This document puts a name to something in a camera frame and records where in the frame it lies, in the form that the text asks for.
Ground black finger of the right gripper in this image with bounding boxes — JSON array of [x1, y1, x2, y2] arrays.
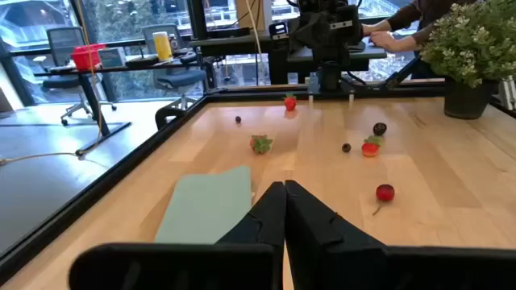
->
[[289, 27, 323, 53], [289, 11, 323, 36]]

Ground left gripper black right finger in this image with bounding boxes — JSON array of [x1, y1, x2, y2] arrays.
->
[[284, 179, 516, 290]]

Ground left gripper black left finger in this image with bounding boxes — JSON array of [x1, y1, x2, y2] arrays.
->
[[68, 180, 288, 290]]

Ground red cherry with stem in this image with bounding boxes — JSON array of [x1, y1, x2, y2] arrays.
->
[[371, 183, 396, 217]]

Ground red strawberry green leaves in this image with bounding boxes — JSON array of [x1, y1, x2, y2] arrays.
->
[[360, 135, 383, 159], [283, 92, 298, 113], [249, 134, 274, 155]]

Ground black device with screen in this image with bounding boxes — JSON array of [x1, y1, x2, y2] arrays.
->
[[268, 22, 289, 41]]

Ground teal folded cloth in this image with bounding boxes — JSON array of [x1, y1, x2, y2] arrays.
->
[[154, 164, 254, 246]]

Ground person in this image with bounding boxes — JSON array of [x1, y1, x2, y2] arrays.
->
[[360, 0, 464, 81]]

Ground black desk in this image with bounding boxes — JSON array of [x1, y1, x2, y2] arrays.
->
[[189, 34, 388, 86]]

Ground potted green plant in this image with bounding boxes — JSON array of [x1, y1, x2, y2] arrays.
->
[[418, 0, 516, 121]]

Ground grey office chair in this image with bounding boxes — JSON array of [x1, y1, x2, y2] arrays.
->
[[42, 26, 118, 126], [140, 23, 207, 112]]

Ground yellow cylinder container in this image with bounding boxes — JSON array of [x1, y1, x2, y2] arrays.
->
[[152, 31, 174, 63]]

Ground small grey-green box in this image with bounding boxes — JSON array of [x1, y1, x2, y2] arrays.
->
[[98, 47, 127, 68]]

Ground black office table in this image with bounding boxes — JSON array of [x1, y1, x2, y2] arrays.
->
[[34, 54, 202, 158]]

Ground red plastic bin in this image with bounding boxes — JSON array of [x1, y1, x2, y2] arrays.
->
[[70, 43, 107, 73]]

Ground white cable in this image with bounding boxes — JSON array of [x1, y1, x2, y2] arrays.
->
[[244, 0, 265, 85]]

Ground silver aluminium bracket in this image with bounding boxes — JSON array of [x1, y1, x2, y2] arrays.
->
[[498, 75, 516, 110]]

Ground yellow hanging cable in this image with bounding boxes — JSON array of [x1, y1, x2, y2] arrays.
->
[[0, 0, 104, 167]]

